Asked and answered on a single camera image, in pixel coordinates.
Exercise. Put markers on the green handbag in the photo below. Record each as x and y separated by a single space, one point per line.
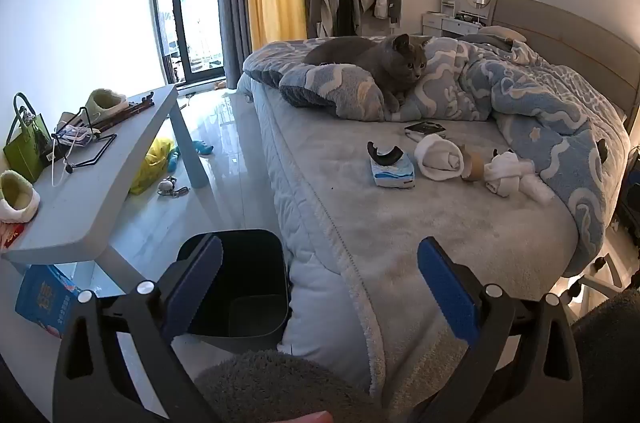
27 148

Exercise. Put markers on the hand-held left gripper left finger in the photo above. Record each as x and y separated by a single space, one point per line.
195 288

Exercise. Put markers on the blue toy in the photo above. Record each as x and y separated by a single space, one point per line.
202 148

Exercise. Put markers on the green white fuzzy slipper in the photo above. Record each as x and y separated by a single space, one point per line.
15 198
105 100

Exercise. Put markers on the blue white tissue pack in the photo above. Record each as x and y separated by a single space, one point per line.
392 177

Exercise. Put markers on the red packet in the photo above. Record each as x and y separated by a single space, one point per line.
12 235

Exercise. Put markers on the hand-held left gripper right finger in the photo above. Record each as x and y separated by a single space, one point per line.
447 293

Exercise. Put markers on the blue white patterned pouch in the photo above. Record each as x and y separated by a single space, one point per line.
75 135

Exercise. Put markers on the black trash bin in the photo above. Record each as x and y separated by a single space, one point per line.
240 273

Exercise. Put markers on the grey cat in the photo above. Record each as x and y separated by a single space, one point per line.
350 53

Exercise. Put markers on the blue cardboard box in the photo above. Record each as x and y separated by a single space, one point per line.
45 298

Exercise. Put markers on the beige pillow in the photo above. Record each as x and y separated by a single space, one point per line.
505 33

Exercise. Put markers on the grey table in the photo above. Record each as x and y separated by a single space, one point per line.
100 198

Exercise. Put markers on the white vanity desk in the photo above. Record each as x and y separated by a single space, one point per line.
435 23

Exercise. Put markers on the white sock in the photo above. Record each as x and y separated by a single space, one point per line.
435 153

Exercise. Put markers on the person's left hand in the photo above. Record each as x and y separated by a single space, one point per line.
305 418

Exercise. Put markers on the white chair base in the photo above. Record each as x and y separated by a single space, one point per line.
595 275

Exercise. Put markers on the blue white fleece blanket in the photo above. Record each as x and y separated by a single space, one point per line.
540 113

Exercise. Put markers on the grey headboard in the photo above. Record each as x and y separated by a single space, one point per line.
575 38

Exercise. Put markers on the black curved plastic piece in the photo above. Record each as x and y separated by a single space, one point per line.
382 159

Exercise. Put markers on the small black book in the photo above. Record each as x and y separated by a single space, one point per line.
425 129

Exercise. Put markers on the bed with grey sheet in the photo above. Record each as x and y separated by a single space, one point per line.
400 228

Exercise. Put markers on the brown tape roll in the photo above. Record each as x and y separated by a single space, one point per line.
472 165

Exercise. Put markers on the yellow plastic bag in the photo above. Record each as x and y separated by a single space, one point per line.
150 163

